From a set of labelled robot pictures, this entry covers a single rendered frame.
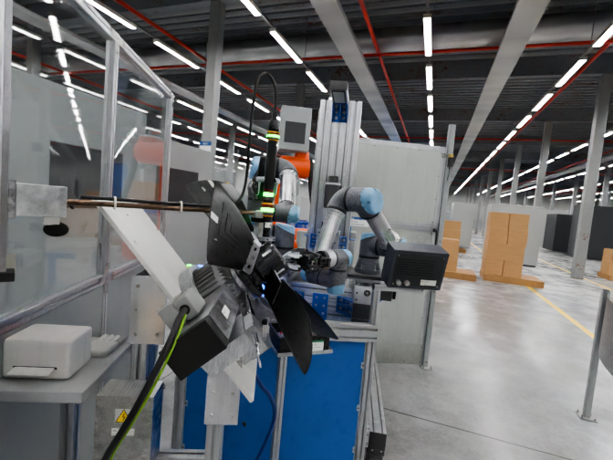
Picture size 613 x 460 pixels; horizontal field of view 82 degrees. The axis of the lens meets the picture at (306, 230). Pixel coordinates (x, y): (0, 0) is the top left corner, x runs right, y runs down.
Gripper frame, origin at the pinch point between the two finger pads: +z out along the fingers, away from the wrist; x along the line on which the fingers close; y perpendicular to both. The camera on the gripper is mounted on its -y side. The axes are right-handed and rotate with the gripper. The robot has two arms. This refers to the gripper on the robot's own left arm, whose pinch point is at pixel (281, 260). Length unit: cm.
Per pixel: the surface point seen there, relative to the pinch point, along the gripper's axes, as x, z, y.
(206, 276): 0.5, 34.3, 8.1
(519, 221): 1, -807, -160
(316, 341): 31.0, -14.7, 11.3
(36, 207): -17, 74, 4
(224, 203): -23.1, 37.8, 19.9
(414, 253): -6, -59, 20
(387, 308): 74, -184, -65
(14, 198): -19, 78, 2
